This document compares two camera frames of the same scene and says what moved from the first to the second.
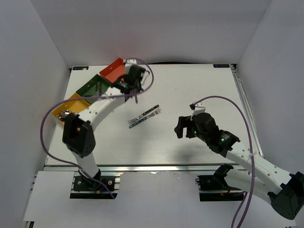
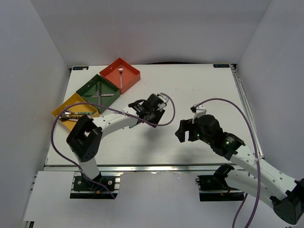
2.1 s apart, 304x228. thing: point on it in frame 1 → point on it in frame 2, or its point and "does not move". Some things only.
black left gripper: [140, 87] → [158, 113]
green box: [97, 86] does not move
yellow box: [74, 106] does not move
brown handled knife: [100, 89] does not move
